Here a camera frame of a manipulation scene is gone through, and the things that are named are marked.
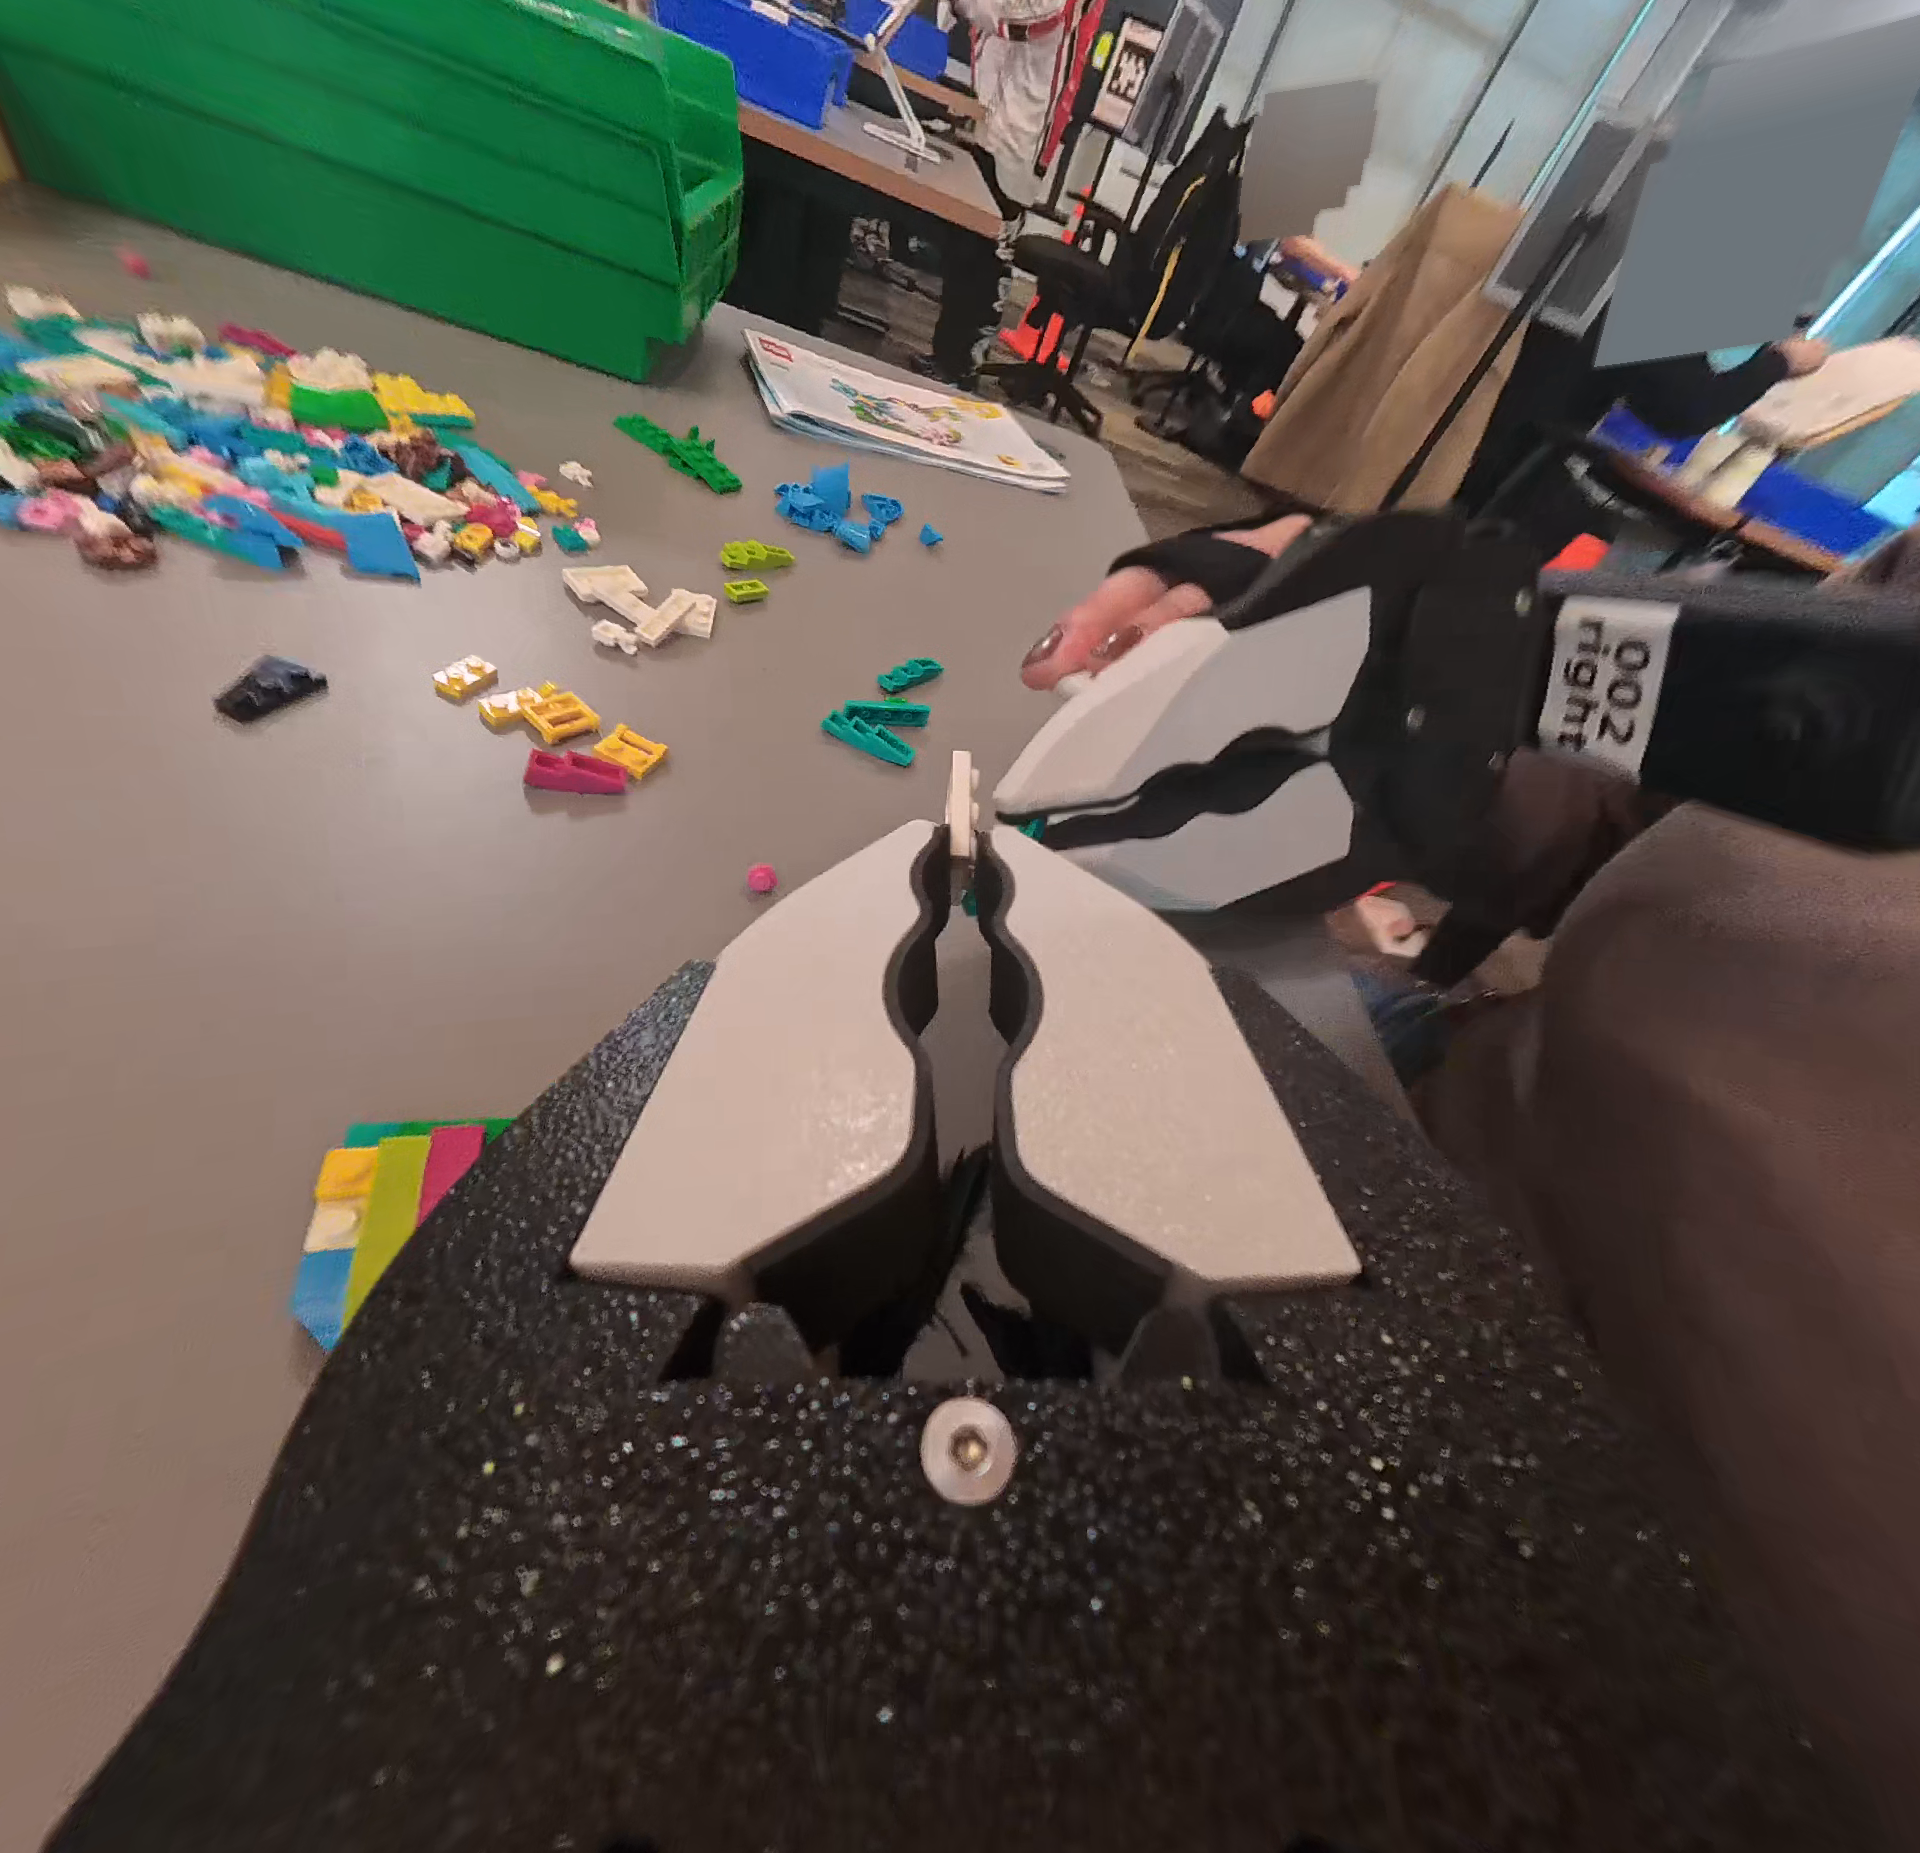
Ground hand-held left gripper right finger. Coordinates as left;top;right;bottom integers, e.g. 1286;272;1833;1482
983;831;1364;1292

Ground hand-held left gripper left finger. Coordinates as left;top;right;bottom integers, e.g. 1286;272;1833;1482
571;816;946;1289

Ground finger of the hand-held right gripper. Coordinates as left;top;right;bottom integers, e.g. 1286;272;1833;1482
1040;759;1375;913
990;601;1368;822

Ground multicolour lego wing assembly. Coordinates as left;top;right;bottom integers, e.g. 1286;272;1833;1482
289;1118;519;1352

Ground teal lego wedge pieces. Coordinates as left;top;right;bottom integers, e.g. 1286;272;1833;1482
820;658;946;769

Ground cluster of blue lego pieces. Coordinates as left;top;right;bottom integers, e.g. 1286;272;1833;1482
770;461;946;553

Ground lego instruction booklet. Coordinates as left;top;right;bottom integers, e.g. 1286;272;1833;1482
747;330;1071;494

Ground white lego plates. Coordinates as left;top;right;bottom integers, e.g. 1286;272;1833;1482
563;561;721;656

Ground green lego plates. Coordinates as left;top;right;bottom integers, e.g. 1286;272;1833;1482
613;415;744;495

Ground black lego wedge plate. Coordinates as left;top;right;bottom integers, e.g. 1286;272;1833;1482
213;656;330;720

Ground pile of mixed lego bricks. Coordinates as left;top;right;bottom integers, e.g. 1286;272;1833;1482
0;284;602;582

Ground person's right hand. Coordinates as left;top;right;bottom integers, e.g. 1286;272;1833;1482
1021;561;1228;695

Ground beige coat on rack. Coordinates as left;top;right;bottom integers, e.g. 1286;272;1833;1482
1242;183;1534;512

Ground black office chair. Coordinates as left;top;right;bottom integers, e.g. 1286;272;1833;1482
973;112;1249;431

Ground paper booklet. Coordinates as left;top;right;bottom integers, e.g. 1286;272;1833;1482
1739;335;1920;452

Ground blue plastic bin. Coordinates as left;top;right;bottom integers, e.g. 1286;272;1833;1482
654;0;855;129

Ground stack of green bins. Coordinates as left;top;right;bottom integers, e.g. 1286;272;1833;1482
0;0;747;383

